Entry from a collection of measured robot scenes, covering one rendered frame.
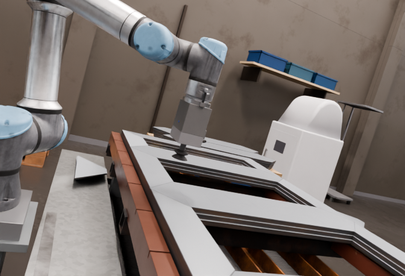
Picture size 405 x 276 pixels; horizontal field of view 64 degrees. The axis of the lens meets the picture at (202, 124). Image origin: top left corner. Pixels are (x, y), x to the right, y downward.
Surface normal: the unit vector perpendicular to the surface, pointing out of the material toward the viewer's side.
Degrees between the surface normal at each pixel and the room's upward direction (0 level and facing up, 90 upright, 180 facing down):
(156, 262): 0
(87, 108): 90
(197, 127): 92
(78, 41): 90
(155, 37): 92
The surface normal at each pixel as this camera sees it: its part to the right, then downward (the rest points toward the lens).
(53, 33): 0.66, 0.18
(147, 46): -0.16, 0.08
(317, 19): 0.37, 0.19
